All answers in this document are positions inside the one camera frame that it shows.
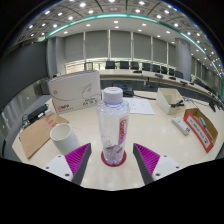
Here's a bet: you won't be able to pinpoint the large white cardboard box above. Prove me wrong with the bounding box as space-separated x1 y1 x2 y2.
47 69 102 116

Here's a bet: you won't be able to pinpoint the flat round red coaster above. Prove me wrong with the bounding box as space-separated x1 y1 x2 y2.
100 149 128 168

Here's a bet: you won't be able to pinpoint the white remote control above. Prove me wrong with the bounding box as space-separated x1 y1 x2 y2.
171 114 192 136

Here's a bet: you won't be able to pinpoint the white ceramic mug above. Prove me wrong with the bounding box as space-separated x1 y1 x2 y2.
49 122 81 156

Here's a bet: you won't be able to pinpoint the small black tool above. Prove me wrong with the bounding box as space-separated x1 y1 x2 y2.
169 99 185 108

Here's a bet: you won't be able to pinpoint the white paper sheet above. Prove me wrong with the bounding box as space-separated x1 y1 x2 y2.
122 96 156 116

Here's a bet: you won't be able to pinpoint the row of black office chairs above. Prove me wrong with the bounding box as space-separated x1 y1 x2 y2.
84 60 185 80

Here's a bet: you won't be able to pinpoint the grey box monitor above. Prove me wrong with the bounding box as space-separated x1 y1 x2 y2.
39 80 51 96

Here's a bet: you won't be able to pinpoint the open red-edged cardboard box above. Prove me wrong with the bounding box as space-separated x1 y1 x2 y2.
182 107 220 154

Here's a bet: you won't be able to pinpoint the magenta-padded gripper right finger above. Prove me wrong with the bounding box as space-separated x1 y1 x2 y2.
132 142 184 186

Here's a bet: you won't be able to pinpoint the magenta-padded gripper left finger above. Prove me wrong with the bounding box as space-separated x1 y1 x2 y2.
42 142 93 187

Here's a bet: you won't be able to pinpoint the black power adapter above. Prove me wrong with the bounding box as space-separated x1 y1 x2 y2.
26 103 50 124

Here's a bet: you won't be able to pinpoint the round ceiling lights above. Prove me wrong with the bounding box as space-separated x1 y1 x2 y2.
23 0 224 68

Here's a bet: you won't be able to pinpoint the small open white box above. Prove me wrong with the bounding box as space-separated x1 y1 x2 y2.
155 87 186 116

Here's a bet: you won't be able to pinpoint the brown paper envelope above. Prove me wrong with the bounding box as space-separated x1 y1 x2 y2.
18 112 71 160

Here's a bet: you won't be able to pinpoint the clear plastic water bottle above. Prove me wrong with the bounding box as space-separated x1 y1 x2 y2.
96 86 131 166

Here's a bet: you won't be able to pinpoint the black desk telephone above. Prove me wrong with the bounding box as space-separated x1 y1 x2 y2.
112 82 135 99

